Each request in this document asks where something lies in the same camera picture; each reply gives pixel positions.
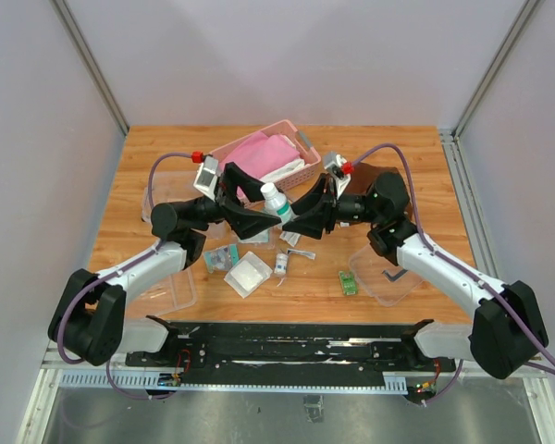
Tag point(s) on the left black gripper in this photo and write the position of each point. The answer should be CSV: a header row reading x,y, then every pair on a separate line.
x,y
245,222

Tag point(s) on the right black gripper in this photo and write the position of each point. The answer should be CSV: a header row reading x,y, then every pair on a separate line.
x,y
311,223

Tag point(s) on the white medicine bottle green label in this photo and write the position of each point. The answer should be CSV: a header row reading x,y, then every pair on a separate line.
x,y
276,203

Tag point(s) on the green medicine box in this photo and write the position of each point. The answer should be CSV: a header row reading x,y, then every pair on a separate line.
x,y
348,283

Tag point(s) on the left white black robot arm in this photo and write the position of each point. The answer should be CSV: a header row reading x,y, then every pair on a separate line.
x,y
88,322

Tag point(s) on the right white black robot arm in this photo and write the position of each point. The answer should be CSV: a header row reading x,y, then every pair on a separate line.
x,y
507,327

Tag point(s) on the clear plastic medicine box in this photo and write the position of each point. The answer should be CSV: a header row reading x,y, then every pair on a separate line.
x,y
177,186

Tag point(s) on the white swab packets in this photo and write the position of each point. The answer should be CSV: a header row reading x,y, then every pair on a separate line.
x,y
291,238

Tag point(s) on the white folded cloth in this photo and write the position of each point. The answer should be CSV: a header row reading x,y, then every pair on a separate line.
x,y
287,176

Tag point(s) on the thin white sachet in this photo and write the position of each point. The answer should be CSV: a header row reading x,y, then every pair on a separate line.
x,y
303,253

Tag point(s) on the pink folded cloth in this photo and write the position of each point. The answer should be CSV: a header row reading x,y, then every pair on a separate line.
x,y
260,154

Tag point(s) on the pink plastic basket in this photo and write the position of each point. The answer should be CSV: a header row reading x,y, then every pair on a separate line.
x,y
309,155

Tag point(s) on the small bandage roll packet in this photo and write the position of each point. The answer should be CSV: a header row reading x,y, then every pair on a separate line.
x,y
281,264

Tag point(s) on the teal plaster packet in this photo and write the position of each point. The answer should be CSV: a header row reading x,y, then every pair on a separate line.
x,y
221,259

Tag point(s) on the brown towel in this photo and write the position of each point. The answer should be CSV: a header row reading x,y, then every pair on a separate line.
x,y
364,175

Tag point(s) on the white gauze pad packet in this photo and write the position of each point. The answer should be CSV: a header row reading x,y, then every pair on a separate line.
x,y
248,274

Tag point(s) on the clear box lid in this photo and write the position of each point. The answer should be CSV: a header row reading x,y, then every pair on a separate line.
x,y
388,284

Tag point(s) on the clear divided tray insert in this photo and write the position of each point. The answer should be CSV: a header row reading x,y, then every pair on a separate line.
x,y
167,296

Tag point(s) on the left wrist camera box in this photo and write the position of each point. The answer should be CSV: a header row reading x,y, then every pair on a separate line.
x,y
206,177

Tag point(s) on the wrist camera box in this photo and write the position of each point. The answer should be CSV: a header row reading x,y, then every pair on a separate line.
x,y
206,177
339,169

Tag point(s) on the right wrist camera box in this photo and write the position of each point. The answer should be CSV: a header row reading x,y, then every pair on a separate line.
x,y
339,169

